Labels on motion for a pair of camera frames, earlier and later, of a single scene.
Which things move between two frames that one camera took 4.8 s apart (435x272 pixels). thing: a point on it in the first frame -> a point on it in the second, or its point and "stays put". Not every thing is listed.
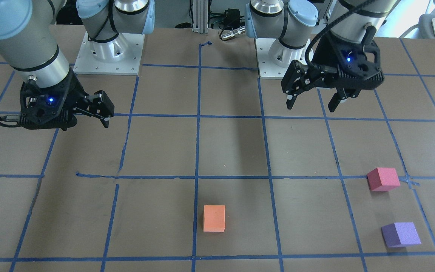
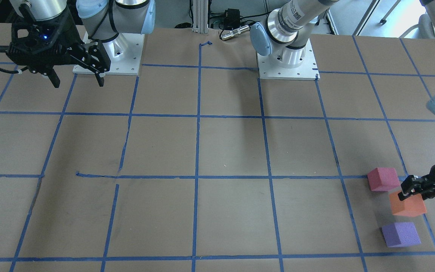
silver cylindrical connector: (228, 35) stays put
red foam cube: (383, 179) stays put
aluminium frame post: (200, 16) stays put
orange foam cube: (214, 218) -> (414, 206)
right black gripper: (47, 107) -> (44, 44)
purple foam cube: (400, 234) stays put
